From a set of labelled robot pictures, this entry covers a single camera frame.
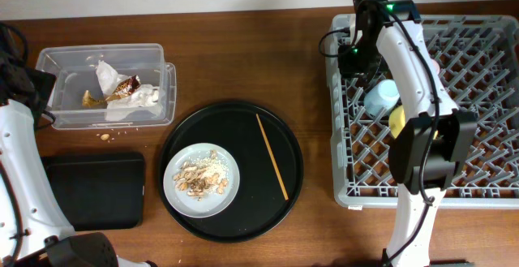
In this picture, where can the white tissue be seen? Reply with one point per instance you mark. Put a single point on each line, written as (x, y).
(145, 95)

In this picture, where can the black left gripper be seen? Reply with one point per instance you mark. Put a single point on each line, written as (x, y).
(46, 81)

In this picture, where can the gold snack wrapper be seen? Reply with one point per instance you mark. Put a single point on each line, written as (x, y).
(124, 89)

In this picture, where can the food scraps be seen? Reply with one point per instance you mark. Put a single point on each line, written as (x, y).
(202, 177)

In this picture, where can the grey plate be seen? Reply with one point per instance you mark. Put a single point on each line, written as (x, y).
(211, 205)

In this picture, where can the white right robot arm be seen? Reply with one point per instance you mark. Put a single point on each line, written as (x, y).
(432, 147)

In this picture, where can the clear plastic waste bin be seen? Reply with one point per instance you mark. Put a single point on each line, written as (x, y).
(75, 68)

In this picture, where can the wooden chopstick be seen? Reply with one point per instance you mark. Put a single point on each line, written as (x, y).
(272, 157)

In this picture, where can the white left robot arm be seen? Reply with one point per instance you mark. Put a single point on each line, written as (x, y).
(34, 230)

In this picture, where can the black rectangular tray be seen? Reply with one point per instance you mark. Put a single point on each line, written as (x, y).
(99, 191)

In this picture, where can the grey dishwasher rack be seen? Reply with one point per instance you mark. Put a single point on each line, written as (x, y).
(478, 58)

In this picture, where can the blue cup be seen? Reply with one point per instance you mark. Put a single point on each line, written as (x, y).
(384, 96)

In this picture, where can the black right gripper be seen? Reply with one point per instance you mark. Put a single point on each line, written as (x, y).
(347, 66)

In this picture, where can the pink cup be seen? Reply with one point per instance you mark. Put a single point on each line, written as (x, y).
(436, 66)

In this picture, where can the round black serving tray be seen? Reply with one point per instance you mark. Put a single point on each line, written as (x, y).
(259, 204)

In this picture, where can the yellow bowl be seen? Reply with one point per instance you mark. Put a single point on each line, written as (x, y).
(397, 121)

